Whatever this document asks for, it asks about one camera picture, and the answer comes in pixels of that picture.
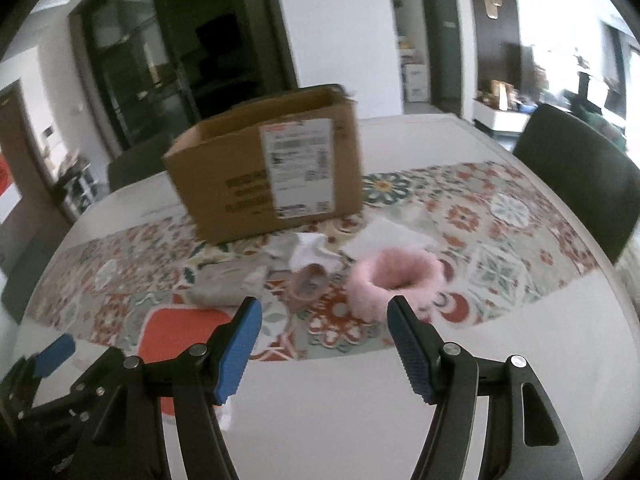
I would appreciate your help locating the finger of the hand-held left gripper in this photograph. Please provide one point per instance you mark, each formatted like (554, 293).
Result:
(52, 356)

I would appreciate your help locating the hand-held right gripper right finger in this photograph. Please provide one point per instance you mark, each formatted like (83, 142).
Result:
(411, 355)

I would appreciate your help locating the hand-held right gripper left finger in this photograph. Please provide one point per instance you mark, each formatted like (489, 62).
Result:
(239, 355)

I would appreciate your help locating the brown cardboard box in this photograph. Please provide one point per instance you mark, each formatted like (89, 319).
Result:
(225, 165)

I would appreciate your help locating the red cloth with white edge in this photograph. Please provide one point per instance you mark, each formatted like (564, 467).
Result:
(175, 331)

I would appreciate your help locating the grey cloth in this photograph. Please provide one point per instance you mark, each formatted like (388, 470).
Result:
(225, 282)

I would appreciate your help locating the dark green chair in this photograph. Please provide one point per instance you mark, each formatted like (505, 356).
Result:
(575, 175)
(30, 272)
(136, 165)

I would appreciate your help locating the light grey sock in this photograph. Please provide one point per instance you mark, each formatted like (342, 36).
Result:
(280, 254)

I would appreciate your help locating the white folded cloth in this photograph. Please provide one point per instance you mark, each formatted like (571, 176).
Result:
(387, 235)

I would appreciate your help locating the white sock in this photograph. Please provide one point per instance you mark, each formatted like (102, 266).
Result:
(311, 250)

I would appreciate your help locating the floral patterned table runner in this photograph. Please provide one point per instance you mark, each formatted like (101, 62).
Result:
(500, 240)

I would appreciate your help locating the white shelf cart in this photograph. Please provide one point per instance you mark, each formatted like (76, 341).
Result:
(75, 187)

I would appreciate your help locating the white low cabinet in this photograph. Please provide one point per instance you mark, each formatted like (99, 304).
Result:
(500, 117)

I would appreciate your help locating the dark glass door cabinet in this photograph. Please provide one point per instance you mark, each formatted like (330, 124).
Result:
(130, 60)

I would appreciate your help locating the dark doorway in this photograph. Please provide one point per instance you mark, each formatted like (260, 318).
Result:
(440, 35)

